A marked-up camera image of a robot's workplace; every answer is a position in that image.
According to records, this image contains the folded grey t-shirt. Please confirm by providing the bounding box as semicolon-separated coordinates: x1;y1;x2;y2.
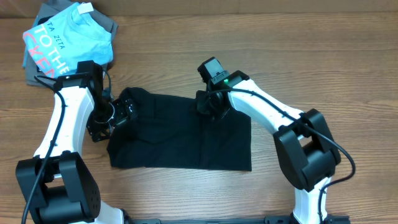
24;0;119;88

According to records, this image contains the black t-shirt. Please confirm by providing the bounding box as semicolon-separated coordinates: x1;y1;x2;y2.
107;87;252;171

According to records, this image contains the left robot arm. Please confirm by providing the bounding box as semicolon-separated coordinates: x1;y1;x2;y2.
16;60;137;224

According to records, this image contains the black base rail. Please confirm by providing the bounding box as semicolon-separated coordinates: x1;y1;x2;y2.
130;215;352;224

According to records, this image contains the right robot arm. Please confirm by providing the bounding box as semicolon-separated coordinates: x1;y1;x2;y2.
197;57;349;223

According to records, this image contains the folded light blue t-shirt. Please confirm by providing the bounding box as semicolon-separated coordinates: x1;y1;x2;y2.
22;2;113;78

